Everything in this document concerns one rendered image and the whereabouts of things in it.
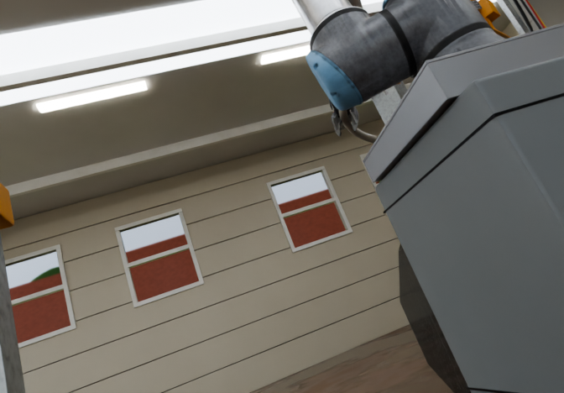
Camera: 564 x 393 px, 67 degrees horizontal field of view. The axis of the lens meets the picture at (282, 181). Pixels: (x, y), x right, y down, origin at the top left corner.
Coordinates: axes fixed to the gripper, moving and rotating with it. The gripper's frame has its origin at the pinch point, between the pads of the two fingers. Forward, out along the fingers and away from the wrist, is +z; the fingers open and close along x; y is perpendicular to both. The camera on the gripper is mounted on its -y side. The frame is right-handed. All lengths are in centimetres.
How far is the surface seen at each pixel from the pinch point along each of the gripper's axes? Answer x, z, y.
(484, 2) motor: 81, -124, -71
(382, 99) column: 8, -109, -109
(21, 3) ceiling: -265, -245, 2
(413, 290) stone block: 5, 41, -68
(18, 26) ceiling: -287, -246, -14
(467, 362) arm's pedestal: 21, 88, 34
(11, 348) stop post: -46, 85, 75
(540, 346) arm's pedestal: 31, 90, 53
